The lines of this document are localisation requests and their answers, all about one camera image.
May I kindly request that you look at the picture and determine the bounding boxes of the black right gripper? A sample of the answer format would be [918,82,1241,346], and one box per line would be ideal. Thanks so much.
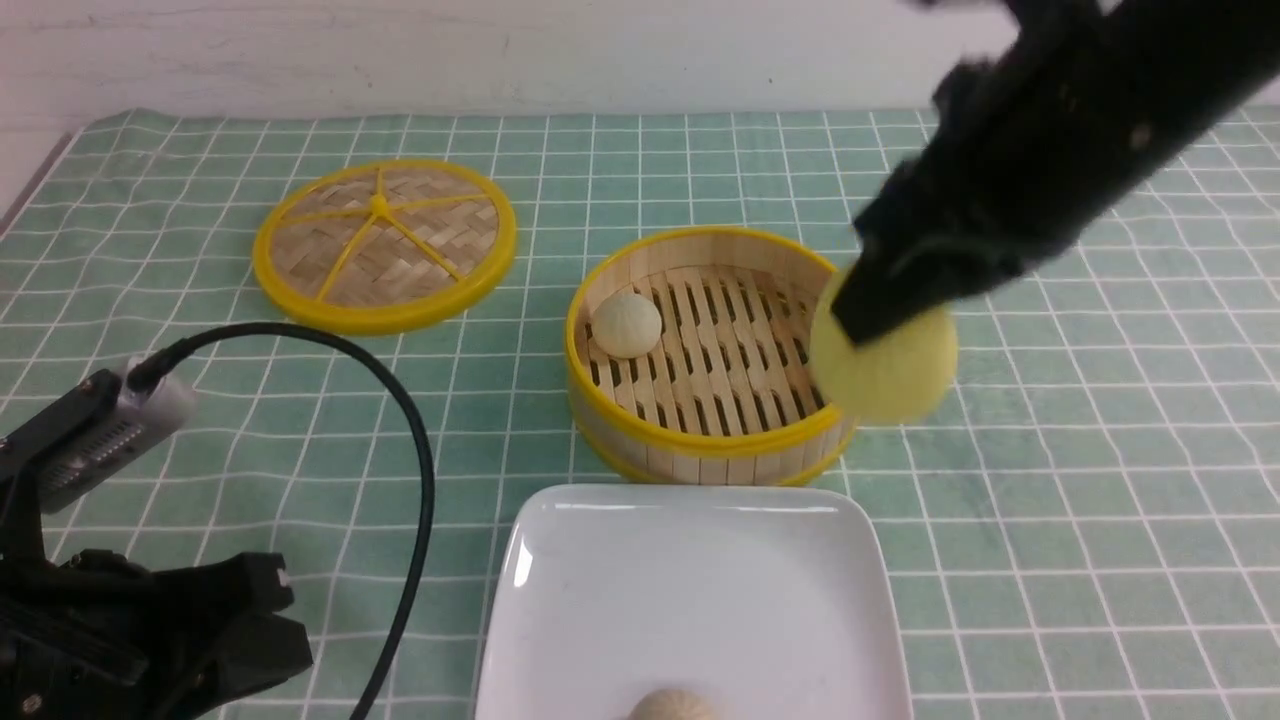
[832,1,1279,345]

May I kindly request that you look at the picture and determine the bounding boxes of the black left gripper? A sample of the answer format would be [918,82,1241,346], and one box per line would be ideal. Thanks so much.
[1,550,314,719]

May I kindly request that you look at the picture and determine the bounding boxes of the yellow steamed bun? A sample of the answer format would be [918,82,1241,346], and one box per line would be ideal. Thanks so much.
[806,266,959,425]

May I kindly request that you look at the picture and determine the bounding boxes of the white steamed bun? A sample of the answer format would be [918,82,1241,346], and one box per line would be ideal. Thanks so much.
[591,291,663,359]

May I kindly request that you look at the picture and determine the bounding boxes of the white square plate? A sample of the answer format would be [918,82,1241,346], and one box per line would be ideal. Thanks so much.
[475,484,914,719]

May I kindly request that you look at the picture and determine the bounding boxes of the beige steamed bun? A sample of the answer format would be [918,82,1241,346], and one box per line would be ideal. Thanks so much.
[627,687,721,720]

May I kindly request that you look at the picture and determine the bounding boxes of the green checked tablecloth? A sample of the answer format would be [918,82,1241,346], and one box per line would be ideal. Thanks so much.
[1,106,1279,719]

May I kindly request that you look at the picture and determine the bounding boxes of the yellow bamboo steamer basket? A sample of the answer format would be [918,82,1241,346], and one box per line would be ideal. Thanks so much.
[564,225,856,486]

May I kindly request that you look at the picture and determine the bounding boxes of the yellow bamboo steamer lid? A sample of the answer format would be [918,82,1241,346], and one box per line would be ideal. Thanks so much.
[251,158,518,336]

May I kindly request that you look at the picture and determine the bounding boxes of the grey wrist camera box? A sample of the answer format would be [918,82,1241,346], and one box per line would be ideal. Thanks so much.
[3,363,197,515]

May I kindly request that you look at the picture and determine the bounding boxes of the black camera cable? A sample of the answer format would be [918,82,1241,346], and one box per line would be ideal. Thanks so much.
[125,322,436,720]

